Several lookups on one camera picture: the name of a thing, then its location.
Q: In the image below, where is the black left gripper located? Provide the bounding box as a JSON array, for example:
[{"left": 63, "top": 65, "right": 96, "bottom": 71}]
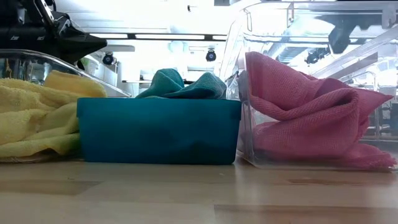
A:
[{"left": 0, "top": 19, "right": 108, "bottom": 71}]

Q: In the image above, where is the yellow microfiber towel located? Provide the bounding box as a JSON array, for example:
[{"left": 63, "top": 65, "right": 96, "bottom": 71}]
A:
[
  {"left": 42, "top": 69, "right": 108, "bottom": 98},
  {"left": 0, "top": 77, "right": 81, "bottom": 163}
]

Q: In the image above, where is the blue plastic basket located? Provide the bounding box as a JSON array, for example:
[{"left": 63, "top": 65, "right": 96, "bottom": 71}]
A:
[{"left": 76, "top": 96, "right": 243, "bottom": 166}]

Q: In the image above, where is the clear plastic bin with label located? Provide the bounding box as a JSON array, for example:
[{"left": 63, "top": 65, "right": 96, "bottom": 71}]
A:
[{"left": 217, "top": 0, "right": 398, "bottom": 171}]

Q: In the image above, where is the pink microfiber towel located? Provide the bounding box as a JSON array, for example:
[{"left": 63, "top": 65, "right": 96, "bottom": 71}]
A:
[{"left": 238, "top": 51, "right": 397, "bottom": 171}]

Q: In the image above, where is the white cabinet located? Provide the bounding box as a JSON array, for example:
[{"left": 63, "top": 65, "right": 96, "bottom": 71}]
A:
[{"left": 81, "top": 55, "right": 123, "bottom": 94}]

